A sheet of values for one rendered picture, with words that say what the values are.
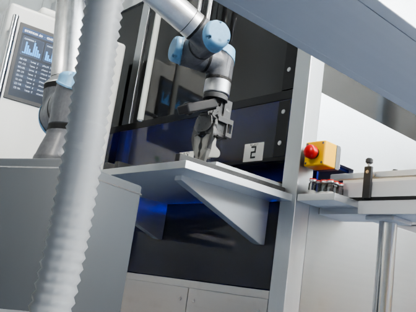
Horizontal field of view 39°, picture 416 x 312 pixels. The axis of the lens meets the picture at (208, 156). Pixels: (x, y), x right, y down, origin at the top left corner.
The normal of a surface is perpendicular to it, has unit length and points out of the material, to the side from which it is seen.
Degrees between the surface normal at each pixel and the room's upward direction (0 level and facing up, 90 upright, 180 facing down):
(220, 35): 90
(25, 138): 90
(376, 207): 90
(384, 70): 180
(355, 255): 90
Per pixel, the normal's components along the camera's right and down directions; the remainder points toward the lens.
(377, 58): -0.14, 0.97
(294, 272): 0.66, -0.07
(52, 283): 0.04, -0.69
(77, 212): 0.34, 0.31
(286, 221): -0.74, -0.25
